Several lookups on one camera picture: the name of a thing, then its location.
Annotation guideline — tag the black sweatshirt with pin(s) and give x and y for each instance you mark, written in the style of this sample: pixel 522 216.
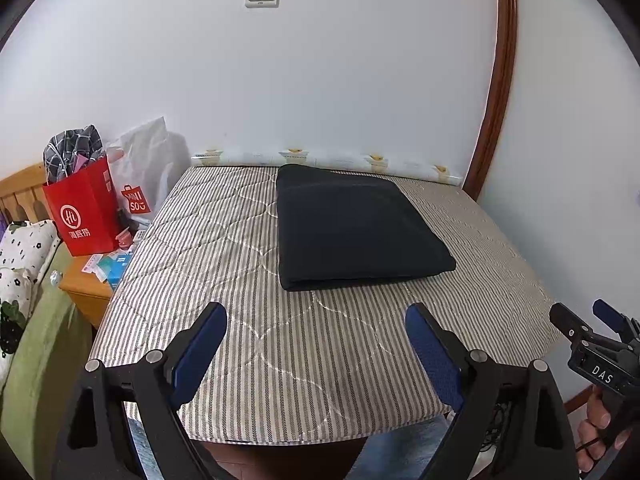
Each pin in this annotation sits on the black sweatshirt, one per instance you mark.
pixel 350 230

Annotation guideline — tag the striped quilted mattress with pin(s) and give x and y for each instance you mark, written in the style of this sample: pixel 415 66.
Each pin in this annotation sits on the striped quilted mattress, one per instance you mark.
pixel 300 360

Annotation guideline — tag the wooden nightstand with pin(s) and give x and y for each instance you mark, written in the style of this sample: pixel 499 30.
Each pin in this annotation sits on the wooden nightstand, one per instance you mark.
pixel 85 295

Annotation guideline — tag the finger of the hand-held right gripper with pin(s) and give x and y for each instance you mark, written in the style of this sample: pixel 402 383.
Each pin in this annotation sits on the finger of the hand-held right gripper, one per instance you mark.
pixel 607 312
pixel 567 322

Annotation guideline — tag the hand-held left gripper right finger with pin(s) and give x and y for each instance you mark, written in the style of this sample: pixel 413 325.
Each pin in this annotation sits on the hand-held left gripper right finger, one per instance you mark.
pixel 435 355

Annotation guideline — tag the person's right hand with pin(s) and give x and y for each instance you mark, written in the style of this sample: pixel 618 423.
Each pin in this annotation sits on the person's right hand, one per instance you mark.
pixel 592 435

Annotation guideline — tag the wooden headboard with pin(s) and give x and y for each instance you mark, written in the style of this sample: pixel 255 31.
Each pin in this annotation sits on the wooden headboard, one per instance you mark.
pixel 22 195

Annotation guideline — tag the brown wooden door frame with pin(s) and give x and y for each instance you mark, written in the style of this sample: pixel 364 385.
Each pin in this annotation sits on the brown wooden door frame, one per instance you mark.
pixel 500 85

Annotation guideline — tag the plaid cloth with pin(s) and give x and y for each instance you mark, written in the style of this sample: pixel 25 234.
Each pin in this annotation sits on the plaid cloth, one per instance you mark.
pixel 70 152

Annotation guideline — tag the white floral pillow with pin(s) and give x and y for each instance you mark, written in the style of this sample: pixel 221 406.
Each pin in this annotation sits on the white floral pillow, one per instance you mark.
pixel 25 255

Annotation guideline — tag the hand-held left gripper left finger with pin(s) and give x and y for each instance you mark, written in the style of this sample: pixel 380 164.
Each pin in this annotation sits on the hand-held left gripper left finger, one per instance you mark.
pixel 200 350

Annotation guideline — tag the red paper bag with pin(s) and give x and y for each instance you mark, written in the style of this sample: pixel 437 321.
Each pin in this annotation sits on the red paper bag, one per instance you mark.
pixel 85 210

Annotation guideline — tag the brown wooden skirting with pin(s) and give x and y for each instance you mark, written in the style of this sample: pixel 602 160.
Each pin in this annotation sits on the brown wooden skirting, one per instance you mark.
pixel 577 402

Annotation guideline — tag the green blanket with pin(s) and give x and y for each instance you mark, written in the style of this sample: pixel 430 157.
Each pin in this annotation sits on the green blanket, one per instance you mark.
pixel 45 360

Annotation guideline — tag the white plastic bag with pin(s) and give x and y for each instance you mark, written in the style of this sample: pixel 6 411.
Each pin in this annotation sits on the white plastic bag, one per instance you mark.
pixel 145 160

